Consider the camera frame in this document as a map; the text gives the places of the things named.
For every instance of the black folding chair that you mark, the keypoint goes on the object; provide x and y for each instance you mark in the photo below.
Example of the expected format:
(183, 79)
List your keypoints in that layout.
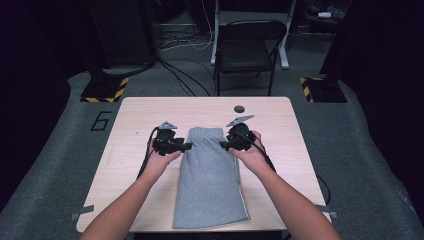
(245, 53)

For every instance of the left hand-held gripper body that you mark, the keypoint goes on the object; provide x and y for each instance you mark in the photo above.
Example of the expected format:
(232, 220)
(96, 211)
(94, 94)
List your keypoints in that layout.
(166, 141)

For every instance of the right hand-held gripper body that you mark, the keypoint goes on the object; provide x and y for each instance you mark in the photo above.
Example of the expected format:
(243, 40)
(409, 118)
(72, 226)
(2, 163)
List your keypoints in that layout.
(241, 138)

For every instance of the small white box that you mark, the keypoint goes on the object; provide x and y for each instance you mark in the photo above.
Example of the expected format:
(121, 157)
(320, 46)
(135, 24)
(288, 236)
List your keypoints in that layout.
(324, 14)

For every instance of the gray tape strip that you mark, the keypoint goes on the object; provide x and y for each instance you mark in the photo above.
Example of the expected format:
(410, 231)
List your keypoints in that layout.
(83, 211)
(330, 213)

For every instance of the white desk frame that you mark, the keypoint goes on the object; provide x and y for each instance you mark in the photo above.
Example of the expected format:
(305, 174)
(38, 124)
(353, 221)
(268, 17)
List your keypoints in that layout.
(284, 50)

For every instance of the person's right hand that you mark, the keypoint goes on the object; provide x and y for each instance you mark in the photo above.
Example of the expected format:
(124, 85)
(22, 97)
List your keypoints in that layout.
(255, 158)

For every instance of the gray shorts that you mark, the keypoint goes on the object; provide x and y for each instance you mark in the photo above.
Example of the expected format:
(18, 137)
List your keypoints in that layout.
(208, 180)

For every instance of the striped black stand base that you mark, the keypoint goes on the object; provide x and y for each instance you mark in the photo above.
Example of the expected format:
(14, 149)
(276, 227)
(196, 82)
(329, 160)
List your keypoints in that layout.
(325, 90)
(101, 90)

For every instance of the person's left hand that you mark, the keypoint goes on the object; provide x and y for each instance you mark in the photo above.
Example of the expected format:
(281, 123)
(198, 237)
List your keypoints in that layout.
(158, 165)

